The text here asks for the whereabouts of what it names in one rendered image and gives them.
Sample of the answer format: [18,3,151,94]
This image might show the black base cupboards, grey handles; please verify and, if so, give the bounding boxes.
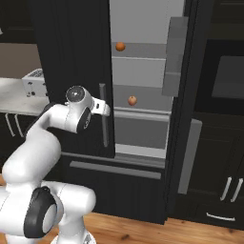
[0,110,42,179]

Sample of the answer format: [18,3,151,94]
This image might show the black wall cupboard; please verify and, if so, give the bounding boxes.
[0,0,36,45]

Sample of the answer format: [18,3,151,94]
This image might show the grey fridge shelf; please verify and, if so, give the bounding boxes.
[112,84,174,116]
[111,42,168,62]

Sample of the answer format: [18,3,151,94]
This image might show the black fridge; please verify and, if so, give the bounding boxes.
[30,0,212,226]

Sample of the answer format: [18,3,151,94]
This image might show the black closed fridge door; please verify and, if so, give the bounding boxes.
[30,0,116,159]

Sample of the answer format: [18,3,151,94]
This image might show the grey tall door bin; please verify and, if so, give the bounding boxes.
[161,15,190,98]

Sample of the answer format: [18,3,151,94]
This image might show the orange tangerine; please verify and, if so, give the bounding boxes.
[114,41,127,52]

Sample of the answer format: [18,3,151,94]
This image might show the black wall oven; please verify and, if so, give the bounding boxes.
[203,38,244,116]

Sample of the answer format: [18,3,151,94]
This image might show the grey long door bin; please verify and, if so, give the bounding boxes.
[176,118,203,195]

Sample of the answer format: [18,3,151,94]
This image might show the grey freezer drawer handle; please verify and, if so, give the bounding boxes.
[69,160,163,181]

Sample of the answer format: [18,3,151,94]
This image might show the black freezer drawer front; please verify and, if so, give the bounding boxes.
[61,152,168,226]

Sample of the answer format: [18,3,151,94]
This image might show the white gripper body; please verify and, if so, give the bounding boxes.
[100,100,112,117]

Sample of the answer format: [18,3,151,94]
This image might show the orange-pink peach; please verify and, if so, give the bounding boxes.
[127,95,138,107]

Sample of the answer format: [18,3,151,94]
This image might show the black tall cupboards, white handles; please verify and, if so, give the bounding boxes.
[177,111,244,231]

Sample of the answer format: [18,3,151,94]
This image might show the black open fridge door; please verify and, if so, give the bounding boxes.
[164,0,212,221]

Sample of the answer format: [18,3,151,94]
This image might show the grey fridge door handle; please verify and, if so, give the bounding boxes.
[98,82,110,148]

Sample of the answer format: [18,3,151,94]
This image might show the white toaster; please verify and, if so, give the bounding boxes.
[21,68,50,98]

